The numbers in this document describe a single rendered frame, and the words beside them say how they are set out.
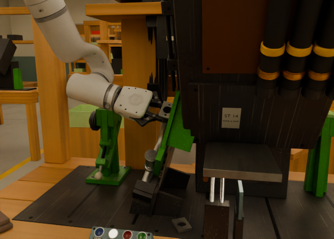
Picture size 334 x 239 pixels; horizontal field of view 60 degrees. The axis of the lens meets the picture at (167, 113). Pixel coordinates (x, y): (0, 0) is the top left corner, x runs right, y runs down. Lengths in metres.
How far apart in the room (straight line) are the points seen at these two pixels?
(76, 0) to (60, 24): 11.00
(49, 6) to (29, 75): 11.85
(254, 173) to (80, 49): 0.56
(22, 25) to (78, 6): 2.34
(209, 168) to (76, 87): 0.50
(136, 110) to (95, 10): 0.42
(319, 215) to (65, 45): 0.88
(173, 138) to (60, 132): 0.68
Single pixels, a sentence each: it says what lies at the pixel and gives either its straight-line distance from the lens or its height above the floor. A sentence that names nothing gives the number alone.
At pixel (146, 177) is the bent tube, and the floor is 1.00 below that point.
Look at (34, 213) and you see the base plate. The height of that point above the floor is 0.90.
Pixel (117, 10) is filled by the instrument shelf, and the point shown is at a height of 1.52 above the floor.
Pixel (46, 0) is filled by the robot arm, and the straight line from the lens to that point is 0.81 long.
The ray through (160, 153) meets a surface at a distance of 0.81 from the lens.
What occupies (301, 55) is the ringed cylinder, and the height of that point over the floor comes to 1.36.
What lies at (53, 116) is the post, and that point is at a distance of 1.36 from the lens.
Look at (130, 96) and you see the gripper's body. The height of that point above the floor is 1.24.
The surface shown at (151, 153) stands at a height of 1.09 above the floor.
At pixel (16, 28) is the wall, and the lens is 12.84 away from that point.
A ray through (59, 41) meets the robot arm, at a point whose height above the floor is 1.40.
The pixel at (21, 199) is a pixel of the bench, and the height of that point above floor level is 0.88.
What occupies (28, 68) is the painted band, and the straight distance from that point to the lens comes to 12.64.
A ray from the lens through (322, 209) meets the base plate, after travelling 1.05.
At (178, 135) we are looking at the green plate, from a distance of 0.81.
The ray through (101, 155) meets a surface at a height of 1.00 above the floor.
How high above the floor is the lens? 1.37
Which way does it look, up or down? 12 degrees down
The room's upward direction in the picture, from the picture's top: straight up
